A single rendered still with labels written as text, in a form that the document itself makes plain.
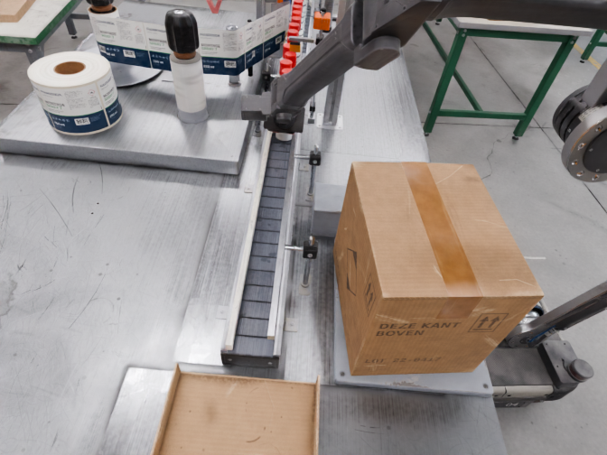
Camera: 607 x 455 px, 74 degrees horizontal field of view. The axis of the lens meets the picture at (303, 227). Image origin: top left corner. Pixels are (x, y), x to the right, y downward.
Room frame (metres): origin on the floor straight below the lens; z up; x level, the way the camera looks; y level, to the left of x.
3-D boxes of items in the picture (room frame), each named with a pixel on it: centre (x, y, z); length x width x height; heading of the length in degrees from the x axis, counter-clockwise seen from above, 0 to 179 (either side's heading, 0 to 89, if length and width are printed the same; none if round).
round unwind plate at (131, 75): (1.30, 0.70, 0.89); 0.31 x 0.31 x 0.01
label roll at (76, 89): (0.99, 0.67, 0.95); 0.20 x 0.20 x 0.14
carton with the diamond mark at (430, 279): (0.48, -0.22, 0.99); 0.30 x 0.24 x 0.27; 9
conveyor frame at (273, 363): (1.14, 0.10, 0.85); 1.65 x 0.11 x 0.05; 2
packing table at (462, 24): (3.56, -0.97, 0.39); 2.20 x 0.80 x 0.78; 8
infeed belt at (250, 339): (1.14, 0.10, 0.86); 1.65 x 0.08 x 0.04; 2
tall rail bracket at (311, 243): (0.52, 0.00, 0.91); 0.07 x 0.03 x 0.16; 92
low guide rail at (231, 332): (0.86, 0.12, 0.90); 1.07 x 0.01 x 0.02; 2
